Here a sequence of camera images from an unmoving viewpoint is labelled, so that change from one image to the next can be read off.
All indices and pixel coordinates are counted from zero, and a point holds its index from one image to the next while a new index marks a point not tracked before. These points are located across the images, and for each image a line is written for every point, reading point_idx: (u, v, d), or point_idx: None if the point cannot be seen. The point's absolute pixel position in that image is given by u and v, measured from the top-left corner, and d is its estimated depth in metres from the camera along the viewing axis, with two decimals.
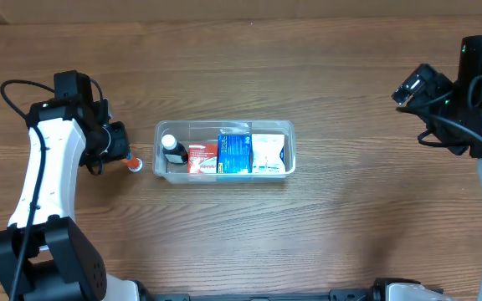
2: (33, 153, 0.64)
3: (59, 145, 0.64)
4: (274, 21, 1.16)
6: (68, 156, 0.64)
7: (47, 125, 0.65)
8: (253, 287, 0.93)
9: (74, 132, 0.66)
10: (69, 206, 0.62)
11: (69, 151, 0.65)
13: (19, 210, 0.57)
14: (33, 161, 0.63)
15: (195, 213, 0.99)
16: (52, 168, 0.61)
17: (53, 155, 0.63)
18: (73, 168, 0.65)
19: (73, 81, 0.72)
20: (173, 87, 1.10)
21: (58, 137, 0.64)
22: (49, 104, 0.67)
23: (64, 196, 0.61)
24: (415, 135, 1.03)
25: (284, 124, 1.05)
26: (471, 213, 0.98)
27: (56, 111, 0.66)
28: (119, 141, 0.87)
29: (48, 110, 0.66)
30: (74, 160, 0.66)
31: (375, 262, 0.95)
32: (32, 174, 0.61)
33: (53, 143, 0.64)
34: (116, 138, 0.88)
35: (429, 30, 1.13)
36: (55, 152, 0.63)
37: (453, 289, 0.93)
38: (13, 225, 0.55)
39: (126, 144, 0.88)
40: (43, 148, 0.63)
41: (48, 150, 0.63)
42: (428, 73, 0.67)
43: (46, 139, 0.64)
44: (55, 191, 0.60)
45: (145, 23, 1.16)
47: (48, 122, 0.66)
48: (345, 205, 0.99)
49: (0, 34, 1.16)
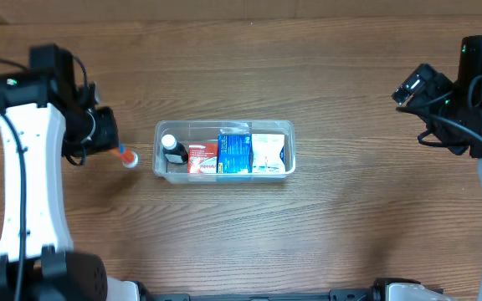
2: (7, 155, 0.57)
3: (38, 141, 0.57)
4: (274, 20, 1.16)
6: (49, 151, 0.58)
7: (17, 113, 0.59)
8: (253, 287, 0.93)
9: (50, 122, 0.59)
10: (61, 212, 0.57)
11: (49, 150, 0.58)
13: (5, 236, 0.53)
14: (11, 165, 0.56)
15: (195, 213, 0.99)
16: (34, 173, 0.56)
17: (32, 157, 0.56)
18: (57, 170, 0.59)
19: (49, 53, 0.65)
20: (173, 87, 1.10)
21: (35, 132, 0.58)
22: (15, 81, 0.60)
23: (54, 211, 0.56)
24: (415, 135, 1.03)
25: (284, 124, 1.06)
26: (471, 213, 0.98)
27: (27, 88, 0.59)
28: (104, 129, 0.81)
29: (16, 89, 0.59)
30: (58, 158, 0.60)
31: (376, 262, 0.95)
32: (12, 181, 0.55)
33: (30, 142, 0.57)
34: (102, 125, 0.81)
35: (430, 30, 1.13)
36: (33, 151, 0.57)
37: (453, 289, 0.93)
38: (4, 257, 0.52)
39: (112, 131, 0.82)
40: (19, 150, 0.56)
41: (24, 150, 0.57)
42: (428, 72, 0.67)
43: (21, 136, 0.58)
44: (44, 211, 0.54)
45: (144, 22, 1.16)
47: (17, 108, 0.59)
48: (345, 205, 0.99)
49: (0, 34, 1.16)
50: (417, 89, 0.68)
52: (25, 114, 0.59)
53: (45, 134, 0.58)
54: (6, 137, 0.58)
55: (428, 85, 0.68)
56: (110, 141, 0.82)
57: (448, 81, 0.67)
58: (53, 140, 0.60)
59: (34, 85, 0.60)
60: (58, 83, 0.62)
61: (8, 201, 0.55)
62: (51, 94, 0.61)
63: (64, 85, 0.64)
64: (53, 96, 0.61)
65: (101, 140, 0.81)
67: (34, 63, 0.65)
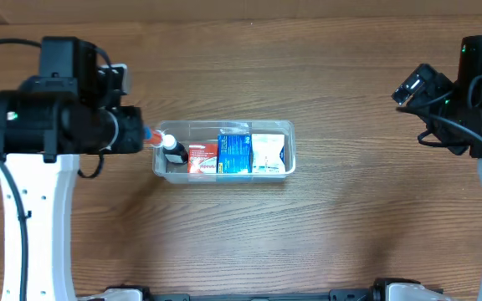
2: (10, 212, 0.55)
3: (43, 206, 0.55)
4: (274, 20, 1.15)
6: (57, 214, 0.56)
7: (20, 160, 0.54)
8: (253, 287, 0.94)
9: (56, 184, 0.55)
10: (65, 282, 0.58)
11: (57, 212, 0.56)
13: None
14: (13, 227, 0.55)
15: (195, 212, 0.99)
16: (38, 244, 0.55)
17: (35, 224, 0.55)
18: (65, 226, 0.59)
19: (68, 58, 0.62)
20: (173, 87, 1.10)
21: (40, 195, 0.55)
22: (17, 115, 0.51)
23: (58, 286, 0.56)
24: (415, 135, 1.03)
25: (284, 124, 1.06)
26: (471, 213, 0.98)
27: (31, 126, 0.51)
28: (130, 135, 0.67)
29: (17, 124, 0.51)
30: (66, 211, 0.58)
31: (375, 262, 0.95)
32: (13, 245, 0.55)
33: (34, 205, 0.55)
34: (128, 129, 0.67)
35: (429, 30, 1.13)
36: (38, 217, 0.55)
37: (453, 289, 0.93)
38: None
39: (137, 139, 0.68)
40: (23, 216, 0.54)
41: (28, 216, 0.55)
42: (428, 73, 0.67)
43: (24, 196, 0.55)
44: (46, 290, 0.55)
45: (144, 22, 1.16)
47: (22, 156, 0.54)
48: (345, 205, 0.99)
49: (0, 34, 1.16)
50: (418, 89, 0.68)
52: (30, 170, 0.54)
53: (52, 197, 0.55)
54: (7, 191, 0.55)
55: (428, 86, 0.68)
56: (131, 150, 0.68)
57: (448, 81, 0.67)
58: (62, 198, 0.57)
59: (39, 123, 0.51)
60: (70, 116, 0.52)
61: (8, 270, 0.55)
62: (60, 134, 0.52)
63: (79, 114, 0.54)
64: (64, 132, 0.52)
65: (125, 147, 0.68)
67: (44, 54, 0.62)
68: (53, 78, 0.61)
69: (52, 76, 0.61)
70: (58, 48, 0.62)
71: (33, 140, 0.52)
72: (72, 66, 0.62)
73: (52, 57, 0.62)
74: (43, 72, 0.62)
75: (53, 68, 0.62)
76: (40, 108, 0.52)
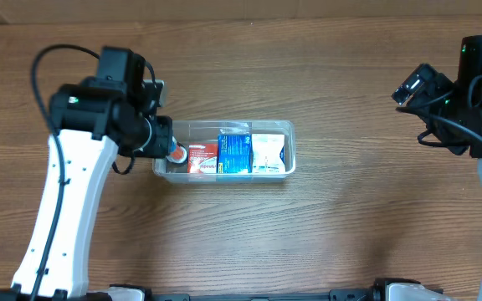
2: (50, 176, 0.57)
3: (83, 176, 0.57)
4: (274, 20, 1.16)
6: (92, 187, 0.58)
7: (69, 135, 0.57)
8: (253, 287, 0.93)
9: (99, 159, 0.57)
10: (83, 257, 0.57)
11: (92, 186, 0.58)
13: (24, 264, 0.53)
14: (50, 191, 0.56)
15: (195, 212, 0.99)
16: (70, 210, 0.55)
17: (72, 191, 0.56)
18: (94, 201, 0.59)
19: (121, 64, 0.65)
20: (173, 87, 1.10)
21: (82, 165, 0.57)
22: (77, 99, 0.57)
23: (78, 256, 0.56)
24: (415, 135, 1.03)
25: (284, 124, 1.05)
26: (471, 213, 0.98)
27: (86, 111, 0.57)
28: (161, 140, 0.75)
29: (75, 107, 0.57)
30: (99, 189, 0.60)
31: (375, 262, 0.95)
32: (46, 208, 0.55)
33: (74, 173, 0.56)
34: (160, 135, 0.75)
35: (429, 30, 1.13)
36: (76, 185, 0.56)
37: (453, 289, 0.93)
38: (17, 286, 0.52)
39: (167, 145, 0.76)
40: (62, 181, 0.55)
41: (66, 182, 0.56)
42: (429, 72, 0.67)
43: (67, 164, 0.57)
44: (68, 252, 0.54)
45: (144, 22, 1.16)
47: (71, 132, 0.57)
48: (345, 205, 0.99)
49: None
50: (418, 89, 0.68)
52: (77, 142, 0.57)
53: (91, 170, 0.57)
54: (53, 160, 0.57)
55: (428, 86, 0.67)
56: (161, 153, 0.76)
57: (448, 81, 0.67)
58: (98, 175, 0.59)
59: (94, 108, 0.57)
60: (120, 109, 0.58)
61: (38, 230, 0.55)
62: (110, 123, 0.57)
63: (127, 109, 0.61)
64: (113, 121, 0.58)
65: (154, 151, 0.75)
67: (102, 59, 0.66)
68: (107, 80, 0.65)
69: (105, 79, 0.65)
70: (115, 56, 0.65)
71: (85, 124, 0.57)
72: (125, 72, 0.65)
73: (108, 62, 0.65)
74: (99, 73, 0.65)
75: (107, 72, 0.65)
76: (97, 98, 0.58)
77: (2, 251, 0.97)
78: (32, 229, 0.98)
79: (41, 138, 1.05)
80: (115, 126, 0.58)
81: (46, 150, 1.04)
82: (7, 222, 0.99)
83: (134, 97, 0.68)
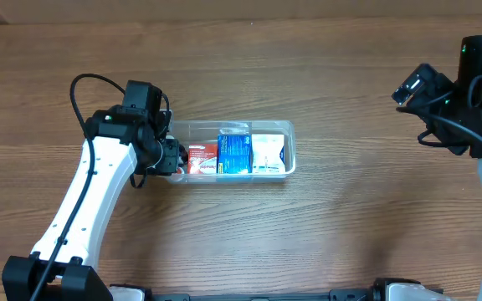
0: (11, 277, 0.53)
2: (81, 169, 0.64)
3: (109, 170, 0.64)
4: (274, 20, 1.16)
6: (114, 181, 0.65)
7: (101, 141, 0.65)
8: (253, 287, 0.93)
9: (125, 158, 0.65)
10: (97, 242, 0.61)
11: (115, 179, 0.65)
13: (47, 237, 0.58)
14: (79, 181, 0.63)
15: (195, 212, 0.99)
16: (95, 196, 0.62)
17: (98, 182, 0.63)
18: (114, 196, 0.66)
19: (144, 93, 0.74)
20: (173, 87, 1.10)
21: (109, 161, 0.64)
22: (111, 118, 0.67)
23: (94, 235, 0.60)
24: (415, 135, 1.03)
25: (284, 124, 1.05)
26: (471, 213, 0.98)
27: (117, 128, 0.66)
28: (171, 159, 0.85)
29: (109, 124, 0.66)
30: (119, 186, 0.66)
31: (375, 262, 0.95)
32: (74, 193, 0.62)
33: (102, 167, 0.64)
34: (168, 155, 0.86)
35: (430, 30, 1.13)
36: (102, 176, 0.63)
37: (453, 289, 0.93)
38: (36, 254, 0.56)
39: (176, 162, 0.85)
40: (91, 171, 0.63)
41: (94, 173, 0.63)
42: (429, 72, 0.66)
43: (96, 160, 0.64)
44: (87, 229, 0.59)
45: (144, 23, 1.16)
47: (103, 138, 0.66)
48: (345, 205, 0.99)
49: (0, 34, 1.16)
50: (418, 89, 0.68)
52: (109, 144, 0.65)
53: (117, 165, 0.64)
54: (85, 158, 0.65)
55: (428, 86, 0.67)
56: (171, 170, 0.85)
57: (448, 81, 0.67)
58: (121, 174, 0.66)
59: (124, 126, 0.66)
60: (144, 131, 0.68)
61: (64, 210, 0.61)
62: (135, 140, 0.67)
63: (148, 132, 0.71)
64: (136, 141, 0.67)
65: (165, 169, 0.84)
67: (128, 94, 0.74)
68: (132, 108, 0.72)
69: (130, 108, 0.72)
70: (139, 89, 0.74)
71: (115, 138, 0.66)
72: (147, 101, 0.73)
73: (132, 94, 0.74)
74: (125, 103, 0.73)
75: (132, 102, 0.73)
76: (126, 119, 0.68)
77: (2, 251, 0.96)
78: (31, 229, 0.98)
79: (41, 138, 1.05)
80: (138, 144, 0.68)
81: (46, 150, 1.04)
82: (7, 222, 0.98)
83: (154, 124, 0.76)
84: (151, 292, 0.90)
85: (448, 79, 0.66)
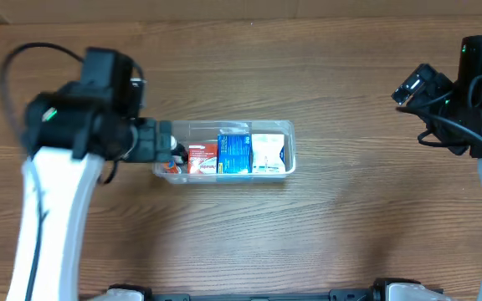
0: None
2: (28, 206, 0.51)
3: (64, 205, 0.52)
4: (274, 20, 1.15)
6: (74, 213, 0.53)
7: (48, 159, 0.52)
8: (253, 287, 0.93)
9: (81, 181, 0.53)
10: (73, 283, 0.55)
11: (75, 210, 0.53)
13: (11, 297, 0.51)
14: (28, 221, 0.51)
15: (195, 213, 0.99)
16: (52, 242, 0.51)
17: (53, 222, 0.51)
18: (80, 226, 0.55)
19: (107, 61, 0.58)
20: (172, 87, 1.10)
21: (63, 193, 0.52)
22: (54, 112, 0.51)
23: (66, 282, 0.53)
24: (415, 135, 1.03)
25: (284, 124, 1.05)
26: (471, 213, 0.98)
27: (63, 127, 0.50)
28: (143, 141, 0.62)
29: (52, 124, 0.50)
30: (84, 211, 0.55)
31: (375, 262, 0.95)
32: (26, 242, 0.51)
33: (53, 203, 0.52)
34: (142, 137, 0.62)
35: (429, 30, 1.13)
36: (58, 214, 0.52)
37: (453, 289, 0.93)
38: None
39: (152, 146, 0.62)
40: (41, 214, 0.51)
41: (46, 213, 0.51)
42: (429, 71, 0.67)
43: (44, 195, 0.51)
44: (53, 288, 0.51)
45: (144, 22, 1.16)
47: (47, 155, 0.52)
48: (345, 205, 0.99)
49: None
50: (418, 88, 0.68)
52: (58, 169, 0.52)
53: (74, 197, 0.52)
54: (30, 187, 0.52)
55: (428, 85, 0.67)
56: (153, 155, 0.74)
57: (448, 81, 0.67)
58: (84, 191, 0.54)
59: (75, 117, 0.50)
60: (104, 119, 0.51)
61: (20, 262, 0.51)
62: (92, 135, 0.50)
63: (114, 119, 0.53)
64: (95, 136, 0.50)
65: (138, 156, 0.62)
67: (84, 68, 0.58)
68: (90, 85, 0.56)
69: (89, 84, 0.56)
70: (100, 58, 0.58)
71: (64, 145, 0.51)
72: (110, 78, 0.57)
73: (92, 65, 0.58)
74: (84, 77, 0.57)
75: (91, 77, 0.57)
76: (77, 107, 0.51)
77: (2, 251, 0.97)
78: None
79: None
80: (99, 140, 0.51)
81: None
82: (7, 222, 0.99)
83: (121, 104, 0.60)
84: (151, 292, 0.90)
85: (448, 79, 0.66)
